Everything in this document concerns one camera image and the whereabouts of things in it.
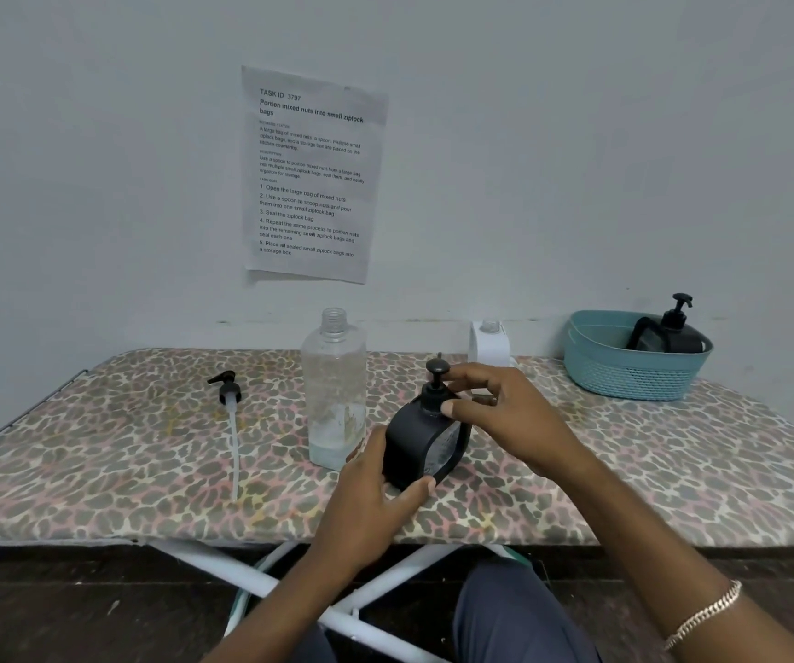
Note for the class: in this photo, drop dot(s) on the person's right hand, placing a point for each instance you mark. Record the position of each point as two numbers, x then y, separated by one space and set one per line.
517 417

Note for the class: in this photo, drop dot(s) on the person's left hand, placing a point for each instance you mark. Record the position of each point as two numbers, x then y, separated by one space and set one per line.
359 507

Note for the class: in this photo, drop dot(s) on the person's left thumb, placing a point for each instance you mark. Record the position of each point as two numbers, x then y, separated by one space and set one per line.
412 495

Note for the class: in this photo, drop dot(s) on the person's right thumb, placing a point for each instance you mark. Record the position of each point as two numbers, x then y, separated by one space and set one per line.
469 411

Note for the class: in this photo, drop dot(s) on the black pump head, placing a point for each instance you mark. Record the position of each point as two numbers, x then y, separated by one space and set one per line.
434 393

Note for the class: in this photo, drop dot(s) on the black soap dispenser bottle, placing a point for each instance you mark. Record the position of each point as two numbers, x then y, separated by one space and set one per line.
421 448
676 334

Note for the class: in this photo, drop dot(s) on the person's left forearm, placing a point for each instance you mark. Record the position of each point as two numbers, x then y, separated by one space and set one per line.
286 607

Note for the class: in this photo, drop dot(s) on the person's right forearm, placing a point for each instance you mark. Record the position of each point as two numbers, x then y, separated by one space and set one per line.
659 559

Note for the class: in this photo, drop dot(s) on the white plastic bottle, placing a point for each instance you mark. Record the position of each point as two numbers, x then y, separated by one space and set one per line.
490 352

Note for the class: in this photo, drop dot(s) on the clear plastic bottle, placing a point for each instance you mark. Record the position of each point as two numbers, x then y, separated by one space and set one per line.
333 400

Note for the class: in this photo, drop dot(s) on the teal plastic basket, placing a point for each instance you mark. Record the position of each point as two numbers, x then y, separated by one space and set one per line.
618 372

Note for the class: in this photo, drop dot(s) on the person's dark blue trousers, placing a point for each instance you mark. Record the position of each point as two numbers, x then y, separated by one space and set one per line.
514 614

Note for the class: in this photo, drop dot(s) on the white ironing board legs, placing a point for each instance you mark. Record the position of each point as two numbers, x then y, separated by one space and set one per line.
245 576

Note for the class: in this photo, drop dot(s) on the black pump with white tube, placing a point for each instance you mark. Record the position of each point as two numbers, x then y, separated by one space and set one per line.
232 421

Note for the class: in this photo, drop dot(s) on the printed paper sheet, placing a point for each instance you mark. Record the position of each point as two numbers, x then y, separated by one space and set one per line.
310 179

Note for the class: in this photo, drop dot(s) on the leopard print ironing board cover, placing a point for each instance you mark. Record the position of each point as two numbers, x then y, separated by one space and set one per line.
127 448

